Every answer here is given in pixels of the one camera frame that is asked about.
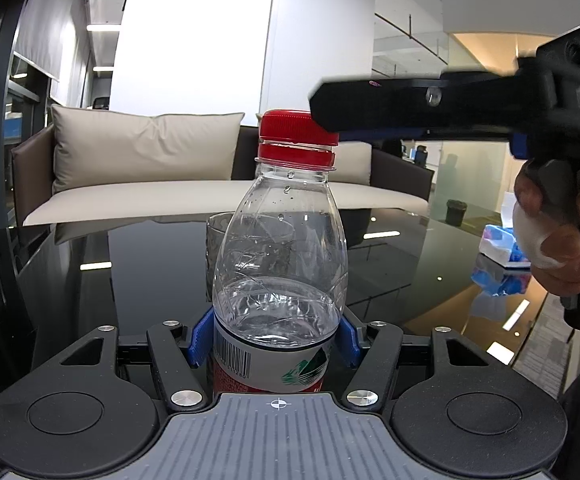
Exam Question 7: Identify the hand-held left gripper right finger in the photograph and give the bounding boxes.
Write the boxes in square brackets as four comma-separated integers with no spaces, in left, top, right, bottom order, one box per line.
[337,308,518,411]

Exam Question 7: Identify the blue white tissue pack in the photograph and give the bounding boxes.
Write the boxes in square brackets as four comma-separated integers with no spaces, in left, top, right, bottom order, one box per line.
[478,194,533,269]

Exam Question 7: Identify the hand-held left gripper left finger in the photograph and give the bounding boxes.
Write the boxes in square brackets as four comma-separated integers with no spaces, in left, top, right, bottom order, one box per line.
[45,308,215,411]

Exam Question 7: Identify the large beige sofa cushion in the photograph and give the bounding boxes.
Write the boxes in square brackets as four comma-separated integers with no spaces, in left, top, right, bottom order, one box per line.
[50,104,245,196]

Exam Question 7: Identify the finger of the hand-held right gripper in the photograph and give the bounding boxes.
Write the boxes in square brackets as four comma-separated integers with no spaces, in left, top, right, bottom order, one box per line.
[308,72,536,142]

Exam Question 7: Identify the person's right hand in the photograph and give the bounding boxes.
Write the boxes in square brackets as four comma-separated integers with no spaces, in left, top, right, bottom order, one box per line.
[514,161,580,305]

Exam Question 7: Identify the red bottle cap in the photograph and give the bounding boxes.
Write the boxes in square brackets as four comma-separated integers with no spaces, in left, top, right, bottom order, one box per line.
[259,109,341,147]

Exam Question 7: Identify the brown sofa with beige seat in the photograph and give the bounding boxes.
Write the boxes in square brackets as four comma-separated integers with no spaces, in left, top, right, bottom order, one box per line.
[11,104,435,228]

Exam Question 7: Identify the grey roller blind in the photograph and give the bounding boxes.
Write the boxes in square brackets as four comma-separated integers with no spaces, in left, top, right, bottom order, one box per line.
[14,0,92,82]

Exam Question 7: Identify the clear drinking glass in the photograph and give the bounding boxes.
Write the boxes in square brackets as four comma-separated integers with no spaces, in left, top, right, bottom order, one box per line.
[205,212,295,304]

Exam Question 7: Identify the black waste bin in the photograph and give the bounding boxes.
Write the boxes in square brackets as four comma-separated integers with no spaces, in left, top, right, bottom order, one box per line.
[445,199,466,226]

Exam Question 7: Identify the clear plastic water bottle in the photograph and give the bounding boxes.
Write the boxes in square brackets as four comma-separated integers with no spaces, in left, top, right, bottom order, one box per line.
[212,141,348,397]

